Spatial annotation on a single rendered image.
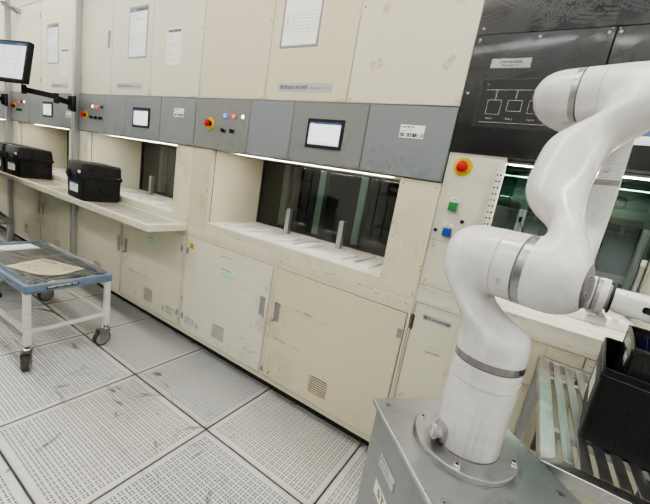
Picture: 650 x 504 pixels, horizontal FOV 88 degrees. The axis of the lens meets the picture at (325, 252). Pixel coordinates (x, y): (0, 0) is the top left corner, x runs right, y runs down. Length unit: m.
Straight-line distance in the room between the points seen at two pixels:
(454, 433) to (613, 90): 0.67
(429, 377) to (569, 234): 1.04
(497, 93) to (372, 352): 1.13
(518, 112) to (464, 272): 0.86
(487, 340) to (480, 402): 0.11
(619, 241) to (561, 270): 1.69
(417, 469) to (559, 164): 0.58
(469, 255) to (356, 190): 1.45
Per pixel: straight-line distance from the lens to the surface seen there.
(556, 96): 0.86
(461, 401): 0.71
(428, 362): 1.53
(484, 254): 0.63
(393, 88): 1.55
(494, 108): 1.42
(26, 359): 2.37
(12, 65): 3.33
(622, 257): 2.30
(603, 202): 0.99
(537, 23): 1.51
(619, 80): 0.84
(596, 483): 0.90
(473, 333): 0.66
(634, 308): 1.02
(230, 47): 2.20
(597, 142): 0.77
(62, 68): 3.94
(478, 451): 0.75
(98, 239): 3.34
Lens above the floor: 1.21
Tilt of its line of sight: 12 degrees down
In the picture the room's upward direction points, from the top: 10 degrees clockwise
